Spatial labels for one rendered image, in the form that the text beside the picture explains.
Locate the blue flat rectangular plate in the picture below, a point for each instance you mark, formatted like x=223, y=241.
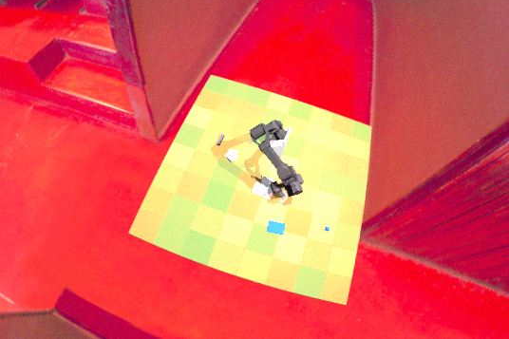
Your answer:
x=276, y=227

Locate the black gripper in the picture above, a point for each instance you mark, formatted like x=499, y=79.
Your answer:
x=277, y=188

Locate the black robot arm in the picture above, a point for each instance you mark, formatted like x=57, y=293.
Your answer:
x=285, y=172

